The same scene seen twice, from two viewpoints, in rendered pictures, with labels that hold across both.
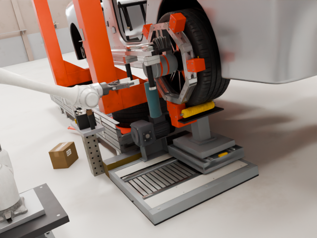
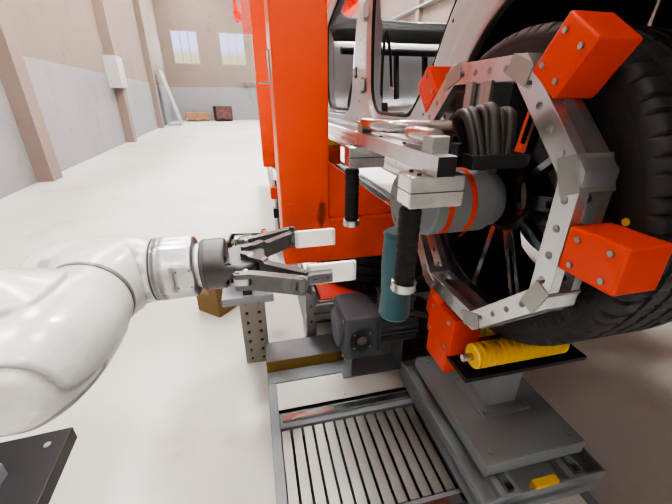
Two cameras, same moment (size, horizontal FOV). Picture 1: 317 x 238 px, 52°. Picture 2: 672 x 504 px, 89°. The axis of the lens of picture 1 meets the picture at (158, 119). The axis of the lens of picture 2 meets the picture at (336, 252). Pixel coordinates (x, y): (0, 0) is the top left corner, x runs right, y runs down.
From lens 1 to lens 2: 1.45 m
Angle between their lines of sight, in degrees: 13
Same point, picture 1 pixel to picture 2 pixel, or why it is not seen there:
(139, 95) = (370, 239)
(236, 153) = (580, 483)
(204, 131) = (506, 386)
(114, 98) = not seen: hidden behind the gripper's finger
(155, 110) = (395, 307)
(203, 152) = (493, 465)
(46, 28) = (262, 66)
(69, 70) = not seen: hidden behind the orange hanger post
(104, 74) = (298, 176)
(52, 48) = (266, 102)
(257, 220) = not seen: outside the picture
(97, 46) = (294, 105)
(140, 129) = (349, 324)
